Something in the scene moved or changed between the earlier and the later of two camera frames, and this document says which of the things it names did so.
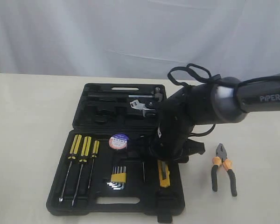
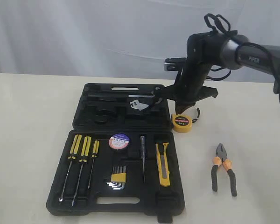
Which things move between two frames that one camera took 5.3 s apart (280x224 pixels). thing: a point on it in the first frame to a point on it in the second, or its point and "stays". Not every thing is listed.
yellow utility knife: x=164 y=172 stays
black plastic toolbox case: x=102 y=169 stays
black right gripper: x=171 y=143 to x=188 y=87
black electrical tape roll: x=118 y=141 stays
